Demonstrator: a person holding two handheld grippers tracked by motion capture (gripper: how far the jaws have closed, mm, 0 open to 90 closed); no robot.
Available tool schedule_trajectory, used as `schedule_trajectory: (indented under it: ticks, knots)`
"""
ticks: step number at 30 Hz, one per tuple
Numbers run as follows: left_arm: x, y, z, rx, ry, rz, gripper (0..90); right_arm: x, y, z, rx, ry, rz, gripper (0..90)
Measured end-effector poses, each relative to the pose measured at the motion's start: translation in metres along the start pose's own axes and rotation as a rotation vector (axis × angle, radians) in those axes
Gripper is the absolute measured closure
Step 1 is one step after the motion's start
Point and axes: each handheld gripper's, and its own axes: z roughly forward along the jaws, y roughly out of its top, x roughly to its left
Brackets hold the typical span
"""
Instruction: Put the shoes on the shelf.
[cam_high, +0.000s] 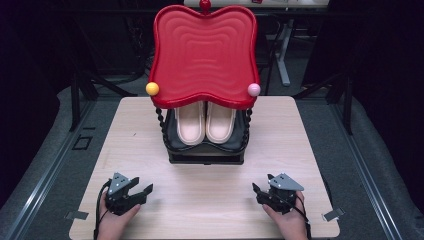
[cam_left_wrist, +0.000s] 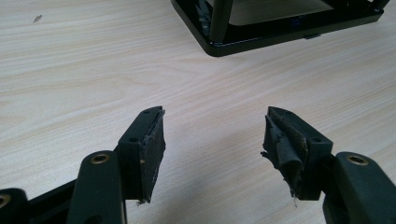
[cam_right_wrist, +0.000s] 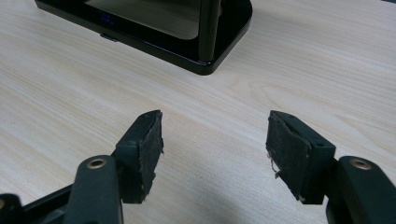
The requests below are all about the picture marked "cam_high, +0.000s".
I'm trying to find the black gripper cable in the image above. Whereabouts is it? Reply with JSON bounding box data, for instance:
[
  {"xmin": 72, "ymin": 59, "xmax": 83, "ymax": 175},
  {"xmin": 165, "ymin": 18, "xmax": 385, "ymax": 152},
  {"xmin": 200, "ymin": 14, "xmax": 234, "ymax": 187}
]
[
  {"xmin": 293, "ymin": 193, "xmax": 313, "ymax": 240},
  {"xmin": 93, "ymin": 179, "xmax": 112, "ymax": 240}
]

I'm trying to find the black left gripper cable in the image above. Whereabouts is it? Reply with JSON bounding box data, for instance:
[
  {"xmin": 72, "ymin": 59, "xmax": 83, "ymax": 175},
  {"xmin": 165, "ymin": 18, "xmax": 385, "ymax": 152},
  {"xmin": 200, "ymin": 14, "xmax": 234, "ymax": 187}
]
[{"xmin": 93, "ymin": 179, "xmax": 112, "ymax": 240}]

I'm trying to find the grey tape strip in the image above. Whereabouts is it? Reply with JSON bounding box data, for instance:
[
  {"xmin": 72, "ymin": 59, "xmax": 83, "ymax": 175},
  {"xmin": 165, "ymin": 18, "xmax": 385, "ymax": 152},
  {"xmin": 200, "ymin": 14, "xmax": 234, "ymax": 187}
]
[
  {"xmin": 321, "ymin": 207, "xmax": 346, "ymax": 223},
  {"xmin": 64, "ymin": 210, "xmax": 90, "ymax": 221}
]

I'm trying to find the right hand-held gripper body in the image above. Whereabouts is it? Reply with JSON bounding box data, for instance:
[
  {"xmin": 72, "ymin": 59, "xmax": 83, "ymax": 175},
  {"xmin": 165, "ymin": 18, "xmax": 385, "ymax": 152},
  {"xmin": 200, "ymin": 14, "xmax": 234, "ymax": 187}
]
[{"xmin": 255, "ymin": 172, "xmax": 305, "ymax": 215}]

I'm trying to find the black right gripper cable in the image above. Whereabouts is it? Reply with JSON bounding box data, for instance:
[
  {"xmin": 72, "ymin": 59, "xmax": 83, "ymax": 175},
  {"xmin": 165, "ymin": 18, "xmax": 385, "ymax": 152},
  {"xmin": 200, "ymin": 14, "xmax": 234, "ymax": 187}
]
[{"xmin": 293, "ymin": 193, "xmax": 313, "ymax": 240}]

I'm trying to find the red and black shoe rack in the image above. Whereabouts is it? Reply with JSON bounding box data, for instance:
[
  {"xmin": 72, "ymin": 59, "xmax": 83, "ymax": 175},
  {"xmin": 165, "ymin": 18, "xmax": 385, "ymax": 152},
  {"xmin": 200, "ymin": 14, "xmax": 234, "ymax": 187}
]
[{"xmin": 145, "ymin": 0, "xmax": 262, "ymax": 166}]

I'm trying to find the person's left hand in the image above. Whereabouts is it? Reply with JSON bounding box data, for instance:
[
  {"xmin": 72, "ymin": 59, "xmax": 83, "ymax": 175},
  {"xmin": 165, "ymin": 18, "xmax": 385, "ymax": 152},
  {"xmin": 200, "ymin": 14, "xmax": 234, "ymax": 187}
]
[{"xmin": 96, "ymin": 199, "xmax": 142, "ymax": 240}]

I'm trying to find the black metal stand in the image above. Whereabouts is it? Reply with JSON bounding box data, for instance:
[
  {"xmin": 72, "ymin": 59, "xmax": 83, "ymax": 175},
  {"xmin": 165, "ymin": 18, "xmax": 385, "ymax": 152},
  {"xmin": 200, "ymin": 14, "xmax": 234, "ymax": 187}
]
[
  {"xmin": 292, "ymin": 64, "xmax": 354, "ymax": 136},
  {"xmin": 69, "ymin": 64, "xmax": 138, "ymax": 132}
]

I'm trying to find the white desk with legs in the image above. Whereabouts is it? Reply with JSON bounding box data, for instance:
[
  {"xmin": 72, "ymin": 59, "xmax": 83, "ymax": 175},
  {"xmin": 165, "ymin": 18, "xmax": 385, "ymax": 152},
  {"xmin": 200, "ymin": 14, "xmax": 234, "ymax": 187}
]
[{"xmin": 184, "ymin": 0, "xmax": 330, "ymax": 88}]

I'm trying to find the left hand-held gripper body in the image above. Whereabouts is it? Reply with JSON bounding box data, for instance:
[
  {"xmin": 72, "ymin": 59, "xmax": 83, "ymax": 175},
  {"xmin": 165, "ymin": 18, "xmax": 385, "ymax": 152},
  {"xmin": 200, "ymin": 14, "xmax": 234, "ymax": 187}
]
[{"xmin": 104, "ymin": 171, "xmax": 148, "ymax": 216}]

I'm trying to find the cream clog shoe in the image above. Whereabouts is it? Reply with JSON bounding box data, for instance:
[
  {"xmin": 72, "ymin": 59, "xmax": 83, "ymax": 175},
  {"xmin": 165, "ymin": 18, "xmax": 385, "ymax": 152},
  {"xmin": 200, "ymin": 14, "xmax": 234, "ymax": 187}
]
[
  {"xmin": 205, "ymin": 101, "xmax": 237, "ymax": 145},
  {"xmin": 174, "ymin": 101, "xmax": 206, "ymax": 147}
]

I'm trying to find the person's right hand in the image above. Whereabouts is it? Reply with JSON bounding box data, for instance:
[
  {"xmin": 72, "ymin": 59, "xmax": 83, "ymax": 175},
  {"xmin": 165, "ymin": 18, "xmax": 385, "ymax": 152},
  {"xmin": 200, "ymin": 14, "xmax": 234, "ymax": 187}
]
[{"xmin": 261, "ymin": 189, "xmax": 310, "ymax": 240}]

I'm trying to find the pink ball knob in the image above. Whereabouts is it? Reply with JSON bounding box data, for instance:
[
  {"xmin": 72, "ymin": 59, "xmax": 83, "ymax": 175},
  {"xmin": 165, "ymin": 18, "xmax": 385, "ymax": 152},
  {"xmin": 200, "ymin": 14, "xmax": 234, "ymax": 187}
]
[{"xmin": 247, "ymin": 83, "xmax": 262, "ymax": 98}]

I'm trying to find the yellow ball knob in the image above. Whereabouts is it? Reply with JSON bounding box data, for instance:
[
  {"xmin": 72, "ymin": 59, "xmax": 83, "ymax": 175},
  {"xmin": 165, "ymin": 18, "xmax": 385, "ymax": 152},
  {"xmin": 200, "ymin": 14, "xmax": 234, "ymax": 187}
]
[{"xmin": 145, "ymin": 81, "xmax": 160, "ymax": 97}]

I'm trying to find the aluminium floor rail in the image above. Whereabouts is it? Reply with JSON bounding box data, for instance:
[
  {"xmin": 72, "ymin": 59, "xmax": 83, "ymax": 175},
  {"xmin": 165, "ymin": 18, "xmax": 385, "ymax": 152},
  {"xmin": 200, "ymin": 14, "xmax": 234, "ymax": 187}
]
[
  {"xmin": 3, "ymin": 99, "xmax": 98, "ymax": 240},
  {"xmin": 328, "ymin": 99, "xmax": 404, "ymax": 240}
]

